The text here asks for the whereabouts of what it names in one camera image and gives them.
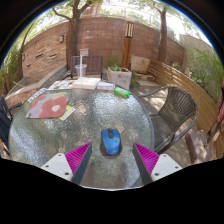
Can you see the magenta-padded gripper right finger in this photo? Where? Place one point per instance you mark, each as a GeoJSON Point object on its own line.
{"type": "Point", "coordinates": [146, 158]}

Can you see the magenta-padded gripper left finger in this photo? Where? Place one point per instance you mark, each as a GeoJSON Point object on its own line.
{"type": "Point", "coordinates": [78, 157]}

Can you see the blue and black computer mouse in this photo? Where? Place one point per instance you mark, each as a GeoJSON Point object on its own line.
{"type": "Point", "coordinates": [110, 141]}

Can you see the red flower print mouse pad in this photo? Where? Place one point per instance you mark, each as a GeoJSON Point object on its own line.
{"type": "Point", "coordinates": [48, 106]}

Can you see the yellow printed card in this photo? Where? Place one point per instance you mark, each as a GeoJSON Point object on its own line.
{"type": "Point", "coordinates": [68, 112]}

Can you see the grey wicker chair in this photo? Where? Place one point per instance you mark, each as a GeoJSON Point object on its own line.
{"type": "Point", "coordinates": [175, 110]}

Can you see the green plastic bottle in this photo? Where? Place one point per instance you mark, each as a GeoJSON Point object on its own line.
{"type": "Point", "coordinates": [122, 92]}

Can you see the open white book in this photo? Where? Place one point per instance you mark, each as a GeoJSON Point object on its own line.
{"type": "Point", "coordinates": [86, 83]}

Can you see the white license plate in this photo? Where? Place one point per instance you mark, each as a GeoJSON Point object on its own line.
{"type": "Point", "coordinates": [36, 95]}

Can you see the small closed book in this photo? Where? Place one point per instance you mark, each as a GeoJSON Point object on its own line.
{"type": "Point", "coordinates": [105, 86]}

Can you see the wooden slat fence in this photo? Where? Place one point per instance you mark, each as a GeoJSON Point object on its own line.
{"type": "Point", "coordinates": [186, 90]}

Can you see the raised stone planting bed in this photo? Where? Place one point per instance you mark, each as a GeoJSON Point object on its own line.
{"type": "Point", "coordinates": [50, 78]}

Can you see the grey stone planter box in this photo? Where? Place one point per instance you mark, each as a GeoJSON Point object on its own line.
{"type": "Point", "coordinates": [120, 78]}

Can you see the beige stone block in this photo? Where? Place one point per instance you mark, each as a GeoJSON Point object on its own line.
{"type": "Point", "coordinates": [140, 65]}

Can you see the grey electrical box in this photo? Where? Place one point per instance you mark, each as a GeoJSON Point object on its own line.
{"type": "Point", "coordinates": [84, 52]}

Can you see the thick forked tree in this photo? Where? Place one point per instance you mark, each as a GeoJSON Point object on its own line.
{"type": "Point", "coordinates": [72, 40]}

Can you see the slender tree trunk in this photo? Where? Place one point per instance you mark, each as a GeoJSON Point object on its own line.
{"type": "Point", "coordinates": [163, 36]}

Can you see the wooden garden lamp post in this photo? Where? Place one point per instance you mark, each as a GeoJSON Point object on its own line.
{"type": "Point", "coordinates": [127, 50]}

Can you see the wall lamp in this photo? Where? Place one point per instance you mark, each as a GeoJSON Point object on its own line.
{"type": "Point", "coordinates": [23, 57]}
{"type": "Point", "coordinates": [61, 38]}

